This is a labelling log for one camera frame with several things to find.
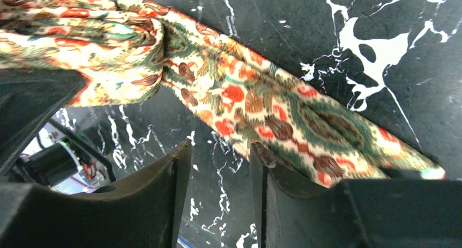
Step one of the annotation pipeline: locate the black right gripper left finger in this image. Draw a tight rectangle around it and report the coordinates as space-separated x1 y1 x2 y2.
1 141 191 247

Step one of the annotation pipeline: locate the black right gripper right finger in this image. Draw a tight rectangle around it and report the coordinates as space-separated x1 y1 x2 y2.
250 143 461 247

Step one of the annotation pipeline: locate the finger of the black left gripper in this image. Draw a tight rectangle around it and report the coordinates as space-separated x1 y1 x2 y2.
1 69 89 167

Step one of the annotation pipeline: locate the cream flamingo paisley tie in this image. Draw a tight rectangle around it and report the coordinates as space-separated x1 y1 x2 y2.
1 0 446 187

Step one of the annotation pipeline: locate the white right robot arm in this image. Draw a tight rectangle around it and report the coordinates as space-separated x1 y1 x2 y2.
1 129 461 247

